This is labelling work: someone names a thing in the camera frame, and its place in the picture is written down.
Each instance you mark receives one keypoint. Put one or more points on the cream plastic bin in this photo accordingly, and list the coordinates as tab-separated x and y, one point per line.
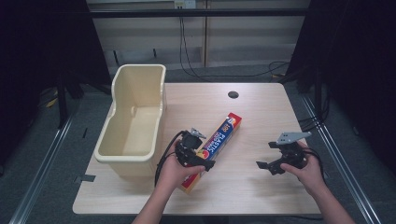
137	124

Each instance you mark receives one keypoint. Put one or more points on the person's right hand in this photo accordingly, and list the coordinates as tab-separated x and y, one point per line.
309	175

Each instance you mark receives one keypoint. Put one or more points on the black metal stand post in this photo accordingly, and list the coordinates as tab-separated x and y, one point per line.
318	96
62	102

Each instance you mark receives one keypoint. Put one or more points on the large black floor tape piece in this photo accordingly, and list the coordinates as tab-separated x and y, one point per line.
85	178

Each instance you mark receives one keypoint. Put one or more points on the white wall power outlet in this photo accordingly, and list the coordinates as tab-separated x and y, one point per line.
185	3

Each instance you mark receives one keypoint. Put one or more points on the black horizontal metal bar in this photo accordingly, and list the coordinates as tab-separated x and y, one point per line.
199	12

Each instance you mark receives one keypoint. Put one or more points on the blue red plastic wrap box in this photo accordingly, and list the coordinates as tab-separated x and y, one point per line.
223	133

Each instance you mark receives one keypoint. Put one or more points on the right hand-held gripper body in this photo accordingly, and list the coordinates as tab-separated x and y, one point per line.
292	150

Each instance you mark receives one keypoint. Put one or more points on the small black floor tape piece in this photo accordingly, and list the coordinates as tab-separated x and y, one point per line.
84	133

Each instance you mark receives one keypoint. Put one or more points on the black curtain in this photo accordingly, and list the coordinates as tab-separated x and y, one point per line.
358	62
37	62

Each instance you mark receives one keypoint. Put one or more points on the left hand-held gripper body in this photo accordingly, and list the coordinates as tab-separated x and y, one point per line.
188	145

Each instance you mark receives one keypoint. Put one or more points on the metal floor rail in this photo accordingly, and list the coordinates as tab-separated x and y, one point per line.
342	168
40	174

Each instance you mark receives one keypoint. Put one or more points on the person's left hand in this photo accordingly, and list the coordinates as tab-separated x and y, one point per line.
172	174

